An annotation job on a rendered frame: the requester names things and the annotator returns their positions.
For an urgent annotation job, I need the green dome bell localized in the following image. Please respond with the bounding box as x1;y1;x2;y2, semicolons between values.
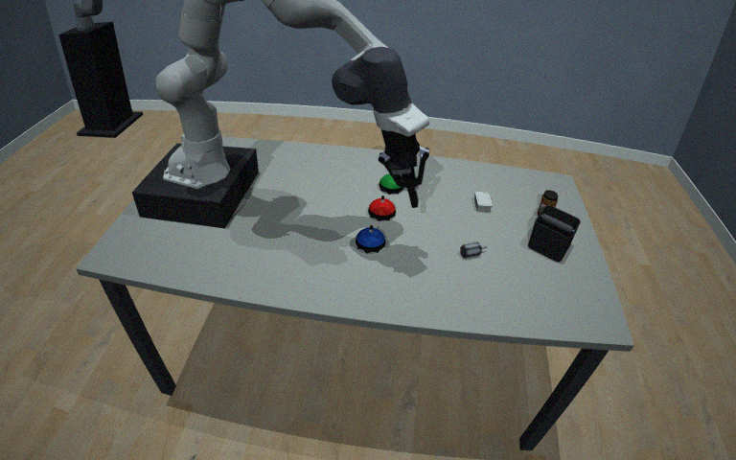
379;174;403;195

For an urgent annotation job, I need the red dome bell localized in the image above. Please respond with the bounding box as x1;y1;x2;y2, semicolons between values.
368;195;396;221

